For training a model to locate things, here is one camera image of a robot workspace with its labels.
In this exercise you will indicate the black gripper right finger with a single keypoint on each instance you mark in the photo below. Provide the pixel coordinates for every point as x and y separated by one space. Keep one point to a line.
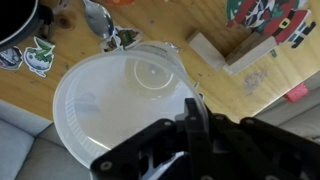
250 150

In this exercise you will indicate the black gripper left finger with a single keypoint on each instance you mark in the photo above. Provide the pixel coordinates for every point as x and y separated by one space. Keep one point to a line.
133 146

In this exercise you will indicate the translucent plastic container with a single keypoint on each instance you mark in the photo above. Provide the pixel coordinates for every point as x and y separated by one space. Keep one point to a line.
100 100

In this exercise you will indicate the red box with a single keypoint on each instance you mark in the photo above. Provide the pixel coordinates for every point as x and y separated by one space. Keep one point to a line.
296 92

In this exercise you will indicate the wooden block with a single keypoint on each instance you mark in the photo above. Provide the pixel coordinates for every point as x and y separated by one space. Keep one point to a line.
206 50

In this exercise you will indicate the small cartoon sticker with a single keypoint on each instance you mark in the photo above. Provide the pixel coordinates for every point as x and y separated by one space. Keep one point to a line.
10 58
39 56
125 37

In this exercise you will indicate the grey fabric sofa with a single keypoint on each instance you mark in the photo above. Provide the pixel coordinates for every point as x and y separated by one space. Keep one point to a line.
20 150

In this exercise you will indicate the wooden table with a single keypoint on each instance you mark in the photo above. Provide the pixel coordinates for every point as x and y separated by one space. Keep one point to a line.
166 20

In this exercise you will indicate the silver spoon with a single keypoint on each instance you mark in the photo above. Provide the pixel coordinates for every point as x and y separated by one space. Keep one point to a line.
98 20

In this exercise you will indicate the Santa sticker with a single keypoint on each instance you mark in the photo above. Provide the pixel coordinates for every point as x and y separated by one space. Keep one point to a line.
270 16

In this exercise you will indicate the black bowl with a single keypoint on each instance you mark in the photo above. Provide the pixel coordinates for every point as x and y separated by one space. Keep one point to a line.
16 16

